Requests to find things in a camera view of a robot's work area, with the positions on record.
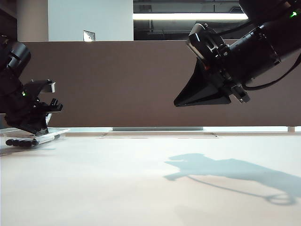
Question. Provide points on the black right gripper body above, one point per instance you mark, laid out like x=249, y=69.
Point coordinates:
x=247, y=54

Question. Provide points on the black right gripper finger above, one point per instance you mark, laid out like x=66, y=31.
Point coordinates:
x=200, y=82
x=211, y=99

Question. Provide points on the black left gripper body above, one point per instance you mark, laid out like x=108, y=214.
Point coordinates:
x=26, y=113

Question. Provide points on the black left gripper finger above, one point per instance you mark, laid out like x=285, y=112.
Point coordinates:
x=27, y=134
x=40, y=134

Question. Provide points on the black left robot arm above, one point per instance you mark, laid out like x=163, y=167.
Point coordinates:
x=11, y=70

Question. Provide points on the clear plastic packaging box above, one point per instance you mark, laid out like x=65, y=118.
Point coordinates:
x=58, y=130

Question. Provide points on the white ceiling light strip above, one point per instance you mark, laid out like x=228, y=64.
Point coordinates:
x=188, y=16

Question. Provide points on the brown desk divider panel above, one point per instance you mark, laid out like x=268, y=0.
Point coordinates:
x=117, y=82

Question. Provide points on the white divider foot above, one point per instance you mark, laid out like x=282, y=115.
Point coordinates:
x=291, y=129

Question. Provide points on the beige round column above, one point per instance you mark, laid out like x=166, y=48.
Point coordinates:
x=33, y=21

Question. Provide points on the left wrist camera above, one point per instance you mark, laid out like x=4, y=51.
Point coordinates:
x=50, y=86

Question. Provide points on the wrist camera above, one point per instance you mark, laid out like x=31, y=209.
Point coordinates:
x=200, y=40
x=50, y=86

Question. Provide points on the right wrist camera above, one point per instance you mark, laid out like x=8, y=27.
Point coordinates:
x=200, y=40

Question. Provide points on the grey metal divider bracket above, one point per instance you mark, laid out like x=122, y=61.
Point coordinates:
x=157, y=129

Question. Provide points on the metal wall plate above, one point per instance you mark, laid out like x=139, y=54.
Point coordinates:
x=89, y=36

